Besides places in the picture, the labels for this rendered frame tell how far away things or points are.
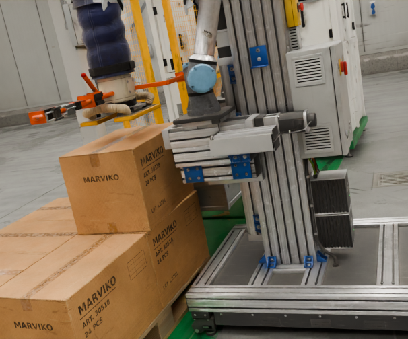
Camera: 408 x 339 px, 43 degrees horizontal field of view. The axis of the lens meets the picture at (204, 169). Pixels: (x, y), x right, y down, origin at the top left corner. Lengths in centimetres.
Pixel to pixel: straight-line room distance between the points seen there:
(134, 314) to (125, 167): 65
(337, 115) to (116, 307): 123
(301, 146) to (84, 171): 100
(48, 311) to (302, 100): 133
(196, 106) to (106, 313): 94
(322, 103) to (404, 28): 925
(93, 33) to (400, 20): 939
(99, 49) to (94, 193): 68
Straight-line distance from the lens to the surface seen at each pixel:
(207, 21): 211
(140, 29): 379
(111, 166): 238
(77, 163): 247
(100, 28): 253
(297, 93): 226
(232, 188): 300
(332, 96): 225
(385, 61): 1135
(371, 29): 1146
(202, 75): 208
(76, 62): 405
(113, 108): 243
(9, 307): 219
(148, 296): 245
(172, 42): 421
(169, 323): 263
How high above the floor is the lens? 136
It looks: 14 degrees down
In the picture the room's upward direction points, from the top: 11 degrees counter-clockwise
